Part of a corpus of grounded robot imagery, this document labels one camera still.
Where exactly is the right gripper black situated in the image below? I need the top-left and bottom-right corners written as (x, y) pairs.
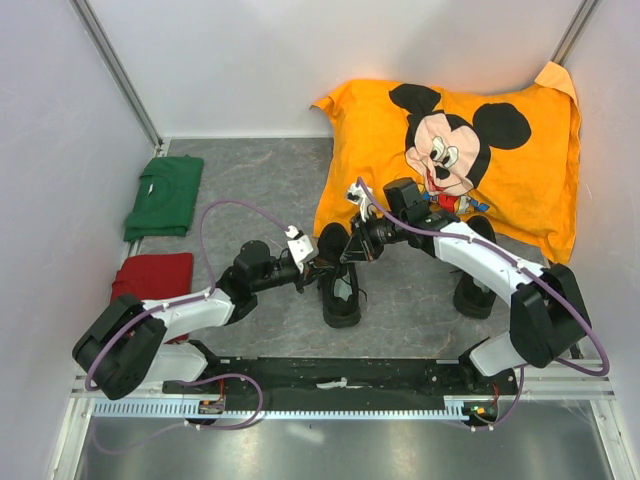
top-left (341, 208), bottom-right (408, 263)

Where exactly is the black shoe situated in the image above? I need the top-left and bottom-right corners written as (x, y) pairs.
top-left (318, 223), bottom-right (361, 329)
top-left (453, 216), bottom-right (496, 320)

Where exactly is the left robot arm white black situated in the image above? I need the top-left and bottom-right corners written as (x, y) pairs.
top-left (72, 236), bottom-right (323, 400)

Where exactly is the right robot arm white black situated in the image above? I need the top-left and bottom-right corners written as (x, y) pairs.
top-left (341, 178), bottom-right (593, 394)

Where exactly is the red folded shirt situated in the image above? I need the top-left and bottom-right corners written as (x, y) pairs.
top-left (110, 252), bottom-right (195, 346)

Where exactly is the green folded shirt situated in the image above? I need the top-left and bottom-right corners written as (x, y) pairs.
top-left (124, 156), bottom-right (204, 242)

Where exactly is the orange Mickey Mouse pillow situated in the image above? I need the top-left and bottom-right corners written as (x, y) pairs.
top-left (313, 63), bottom-right (581, 263)

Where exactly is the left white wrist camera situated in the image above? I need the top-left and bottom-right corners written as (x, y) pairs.
top-left (285, 225), bottom-right (319, 273)

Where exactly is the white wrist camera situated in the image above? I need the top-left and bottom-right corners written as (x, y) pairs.
top-left (285, 225), bottom-right (319, 273)
top-left (345, 182), bottom-right (376, 221)

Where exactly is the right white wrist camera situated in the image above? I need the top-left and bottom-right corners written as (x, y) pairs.
top-left (345, 182), bottom-right (376, 221)

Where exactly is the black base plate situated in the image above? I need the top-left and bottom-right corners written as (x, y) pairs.
top-left (162, 355), bottom-right (519, 401)

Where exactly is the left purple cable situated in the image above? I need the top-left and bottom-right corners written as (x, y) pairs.
top-left (83, 198), bottom-right (301, 455)

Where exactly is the grey slotted cable duct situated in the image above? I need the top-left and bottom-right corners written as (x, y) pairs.
top-left (93, 398), bottom-right (469, 421)

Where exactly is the aluminium front rail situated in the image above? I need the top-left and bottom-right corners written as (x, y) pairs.
top-left (69, 359), bottom-right (616, 401)

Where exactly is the left aluminium frame post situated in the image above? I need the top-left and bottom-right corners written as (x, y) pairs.
top-left (69, 0), bottom-right (164, 154)

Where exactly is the aluminium frame post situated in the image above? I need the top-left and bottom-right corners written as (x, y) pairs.
top-left (69, 0), bottom-right (164, 154)
top-left (550, 0), bottom-right (601, 66)

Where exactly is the right aluminium frame post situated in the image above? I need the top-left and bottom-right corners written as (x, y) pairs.
top-left (550, 0), bottom-right (601, 66)

